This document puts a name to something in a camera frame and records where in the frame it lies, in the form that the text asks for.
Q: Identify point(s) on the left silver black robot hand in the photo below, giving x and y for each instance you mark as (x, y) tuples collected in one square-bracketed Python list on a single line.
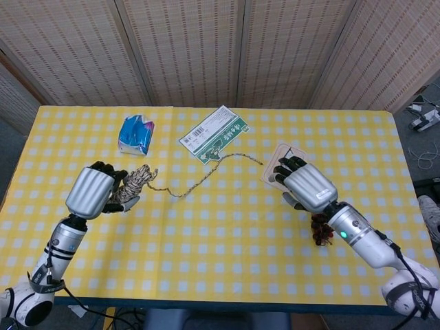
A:
[(89, 189)]

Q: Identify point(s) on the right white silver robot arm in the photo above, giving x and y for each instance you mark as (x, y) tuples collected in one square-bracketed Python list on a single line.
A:
[(371, 247)]

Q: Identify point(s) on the beige plastic lid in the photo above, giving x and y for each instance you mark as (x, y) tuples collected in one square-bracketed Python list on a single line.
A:
[(267, 175)]

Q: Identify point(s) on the dark red grape bunch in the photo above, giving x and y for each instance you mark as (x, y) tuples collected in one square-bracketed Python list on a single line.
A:
[(321, 235)]

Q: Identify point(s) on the black flat floor object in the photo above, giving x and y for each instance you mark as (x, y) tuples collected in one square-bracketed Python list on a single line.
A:
[(428, 182)]

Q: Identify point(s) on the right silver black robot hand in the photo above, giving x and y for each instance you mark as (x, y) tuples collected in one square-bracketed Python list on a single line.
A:
[(309, 185)]

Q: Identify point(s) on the grey white shoe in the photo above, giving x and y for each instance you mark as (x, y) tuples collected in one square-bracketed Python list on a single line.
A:
[(429, 213)]

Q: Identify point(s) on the bamboo folding screen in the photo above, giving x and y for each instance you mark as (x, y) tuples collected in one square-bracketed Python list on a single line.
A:
[(192, 51)]

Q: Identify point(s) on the white black floor device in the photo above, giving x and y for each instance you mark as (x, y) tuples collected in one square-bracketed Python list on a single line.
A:
[(424, 120)]

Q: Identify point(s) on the flattened green white carton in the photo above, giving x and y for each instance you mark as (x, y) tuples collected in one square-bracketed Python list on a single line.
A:
[(209, 134)]

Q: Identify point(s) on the blue tissue pack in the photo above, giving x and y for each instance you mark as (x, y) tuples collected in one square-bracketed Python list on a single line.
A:
[(135, 135)]

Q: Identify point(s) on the yellow white checkered tablecloth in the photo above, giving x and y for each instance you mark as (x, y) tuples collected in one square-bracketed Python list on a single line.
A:
[(220, 258)]

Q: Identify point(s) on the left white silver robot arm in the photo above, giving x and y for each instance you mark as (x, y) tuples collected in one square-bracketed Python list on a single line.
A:
[(63, 240)]

